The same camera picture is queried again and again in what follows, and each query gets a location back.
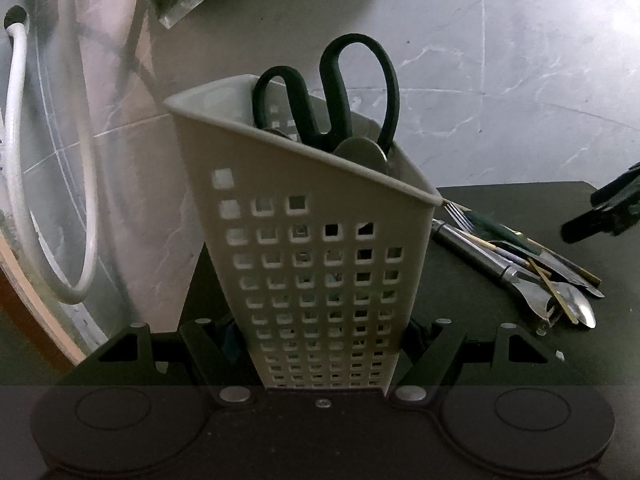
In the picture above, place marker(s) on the white perforated utensil basket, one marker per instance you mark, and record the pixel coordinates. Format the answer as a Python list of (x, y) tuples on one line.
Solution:
[(300, 260)]

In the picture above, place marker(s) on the wooden door frame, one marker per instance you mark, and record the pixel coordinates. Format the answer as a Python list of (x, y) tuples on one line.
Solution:
[(40, 305)]

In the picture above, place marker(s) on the dark green cabinet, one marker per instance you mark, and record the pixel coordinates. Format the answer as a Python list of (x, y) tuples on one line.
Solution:
[(20, 355)]

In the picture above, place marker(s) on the wooden chopstick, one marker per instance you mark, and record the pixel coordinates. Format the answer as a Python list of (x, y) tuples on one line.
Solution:
[(555, 292), (500, 250)]

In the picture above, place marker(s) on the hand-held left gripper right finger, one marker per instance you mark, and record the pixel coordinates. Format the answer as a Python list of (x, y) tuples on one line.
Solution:
[(440, 355)]

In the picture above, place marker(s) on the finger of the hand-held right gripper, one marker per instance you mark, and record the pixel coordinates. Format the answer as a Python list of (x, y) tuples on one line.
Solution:
[(590, 222)]

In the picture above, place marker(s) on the large metal spoon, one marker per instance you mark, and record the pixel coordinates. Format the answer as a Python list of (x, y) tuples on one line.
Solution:
[(582, 312)]

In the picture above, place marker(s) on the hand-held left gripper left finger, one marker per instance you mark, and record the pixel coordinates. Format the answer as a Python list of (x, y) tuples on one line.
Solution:
[(200, 351)]

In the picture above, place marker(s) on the dark green scissors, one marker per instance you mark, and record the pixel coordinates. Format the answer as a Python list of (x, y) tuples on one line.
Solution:
[(305, 110)]

